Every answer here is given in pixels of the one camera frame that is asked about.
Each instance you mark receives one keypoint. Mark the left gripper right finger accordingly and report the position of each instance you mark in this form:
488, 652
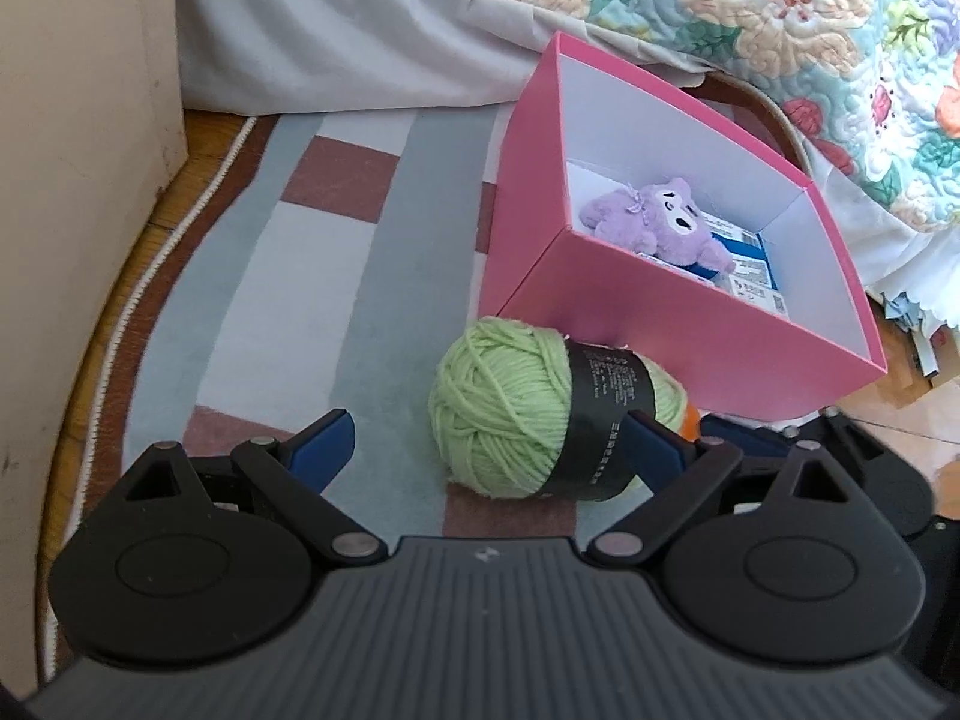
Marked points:
686, 478

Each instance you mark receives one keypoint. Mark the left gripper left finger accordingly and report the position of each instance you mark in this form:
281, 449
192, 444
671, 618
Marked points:
292, 475

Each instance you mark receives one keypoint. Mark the orange sponge ball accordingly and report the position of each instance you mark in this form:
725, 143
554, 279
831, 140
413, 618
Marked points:
690, 429

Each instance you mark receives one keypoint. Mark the green yarn ball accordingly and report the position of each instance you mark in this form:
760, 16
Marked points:
519, 411

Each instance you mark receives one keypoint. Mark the blue medicine box middle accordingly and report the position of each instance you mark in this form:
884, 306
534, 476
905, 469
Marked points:
753, 293

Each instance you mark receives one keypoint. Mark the blue medicine box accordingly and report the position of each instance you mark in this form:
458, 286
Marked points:
753, 293
742, 256

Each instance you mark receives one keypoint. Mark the grey paper scraps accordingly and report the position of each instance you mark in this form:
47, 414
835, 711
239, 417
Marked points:
935, 344

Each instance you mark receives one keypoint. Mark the checkered grey red rug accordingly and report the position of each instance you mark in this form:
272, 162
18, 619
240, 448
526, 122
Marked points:
334, 260

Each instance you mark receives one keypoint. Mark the blue medicine box rear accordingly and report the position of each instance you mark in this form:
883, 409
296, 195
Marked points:
742, 256

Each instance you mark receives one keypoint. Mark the purple plush toy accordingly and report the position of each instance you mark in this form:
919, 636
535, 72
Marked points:
657, 220

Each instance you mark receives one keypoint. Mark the pink storage box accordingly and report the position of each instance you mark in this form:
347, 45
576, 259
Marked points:
588, 123

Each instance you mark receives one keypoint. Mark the beige cabinet panel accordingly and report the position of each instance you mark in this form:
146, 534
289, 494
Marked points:
92, 133

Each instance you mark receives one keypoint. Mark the white bed skirt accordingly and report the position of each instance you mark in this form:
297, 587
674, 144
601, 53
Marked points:
272, 56

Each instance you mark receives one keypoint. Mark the floral quilt bedspread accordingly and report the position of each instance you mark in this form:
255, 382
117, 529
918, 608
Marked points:
870, 84

